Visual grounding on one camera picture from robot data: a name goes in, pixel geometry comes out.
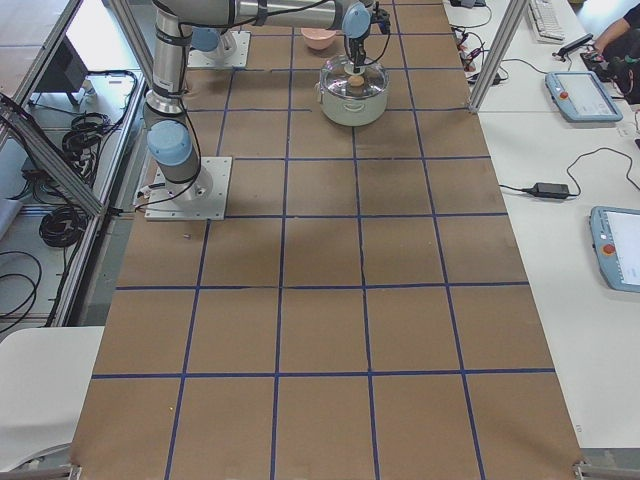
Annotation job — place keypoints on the pale green electric pot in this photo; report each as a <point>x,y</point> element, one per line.
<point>352,113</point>

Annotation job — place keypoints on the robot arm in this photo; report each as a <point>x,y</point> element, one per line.
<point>252,128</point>
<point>352,18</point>

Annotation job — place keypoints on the glass pot lid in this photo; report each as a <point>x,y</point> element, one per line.
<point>340,78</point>

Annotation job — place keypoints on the pink bowl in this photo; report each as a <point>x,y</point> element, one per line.
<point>318,39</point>

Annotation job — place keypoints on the blue teach pendant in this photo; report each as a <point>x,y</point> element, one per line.
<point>615,234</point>
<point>581,97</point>

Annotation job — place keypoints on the black power adapter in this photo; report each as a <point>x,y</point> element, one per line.
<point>548,190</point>

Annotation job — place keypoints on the white keyboard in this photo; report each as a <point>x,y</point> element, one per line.
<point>543,22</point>

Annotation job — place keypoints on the aluminium frame post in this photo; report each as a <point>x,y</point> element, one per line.
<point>500,44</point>

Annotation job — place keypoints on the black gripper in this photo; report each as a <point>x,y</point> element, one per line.
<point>356,48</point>

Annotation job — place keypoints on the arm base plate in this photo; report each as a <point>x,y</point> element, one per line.
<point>213,50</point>
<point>205,199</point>

